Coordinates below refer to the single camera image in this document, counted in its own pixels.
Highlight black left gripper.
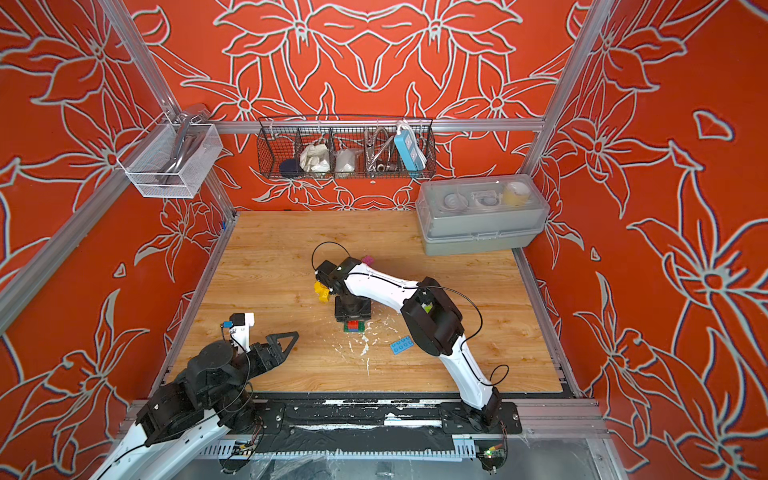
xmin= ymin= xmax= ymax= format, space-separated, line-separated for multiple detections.
xmin=202 ymin=331 xmax=299 ymax=409

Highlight dark green lego plate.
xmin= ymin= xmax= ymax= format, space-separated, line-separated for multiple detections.
xmin=343 ymin=321 xmax=365 ymax=333

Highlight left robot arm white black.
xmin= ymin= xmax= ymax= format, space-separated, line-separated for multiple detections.
xmin=91 ymin=331 xmax=299 ymax=479

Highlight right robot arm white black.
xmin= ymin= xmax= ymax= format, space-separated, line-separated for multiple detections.
xmin=314 ymin=257 xmax=502 ymax=431

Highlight yellow lego brick rear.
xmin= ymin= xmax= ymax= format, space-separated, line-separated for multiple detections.
xmin=314 ymin=281 xmax=329 ymax=297

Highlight light blue lego plate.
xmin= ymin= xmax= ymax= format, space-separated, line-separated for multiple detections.
xmin=390 ymin=336 xmax=414 ymax=355

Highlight grey plastic storage box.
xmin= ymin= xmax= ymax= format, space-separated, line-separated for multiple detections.
xmin=416 ymin=174 xmax=550 ymax=256

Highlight white crumpled bag in basket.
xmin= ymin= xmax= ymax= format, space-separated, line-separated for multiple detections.
xmin=299 ymin=143 xmax=331 ymax=174

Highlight light blue box in basket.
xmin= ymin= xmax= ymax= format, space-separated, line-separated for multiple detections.
xmin=394 ymin=120 xmax=427 ymax=178

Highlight metal tongs in bin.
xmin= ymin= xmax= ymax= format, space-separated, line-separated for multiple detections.
xmin=160 ymin=103 xmax=211 ymax=185

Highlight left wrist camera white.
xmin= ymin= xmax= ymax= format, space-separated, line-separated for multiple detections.
xmin=222 ymin=312 xmax=255 ymax=353

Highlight black wire wall basket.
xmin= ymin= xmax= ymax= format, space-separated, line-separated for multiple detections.
xmin=256 ymin=114 xmax=437 ymax=180

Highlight aluminium rear rail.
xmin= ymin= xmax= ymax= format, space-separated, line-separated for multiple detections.
xmin=214 ymin=117 xmax=544 ymax=134

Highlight clear plastic wall bin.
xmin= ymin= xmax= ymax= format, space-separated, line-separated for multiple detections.
xmin=118 ymin=104 xmax=223 ymax=199

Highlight aluminium frame rail left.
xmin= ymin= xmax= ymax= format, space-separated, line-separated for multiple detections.
xmin=1 ymin=172 xmax=130 ymax=334

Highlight aluminium frame post right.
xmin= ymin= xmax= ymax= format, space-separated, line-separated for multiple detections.
xmin=518 ymin=0 xmax=614 ymax=175

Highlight aluminium frame post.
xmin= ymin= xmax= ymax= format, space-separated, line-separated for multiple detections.
xmin=518 ymin=0 xmax=614 ymax=175
xmin=100 ymin=1 xmax=236 ymax=221

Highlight aluminium frame post left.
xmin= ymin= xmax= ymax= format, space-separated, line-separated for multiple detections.
xmin=100 ymin=1 xmax=236 ymax=221

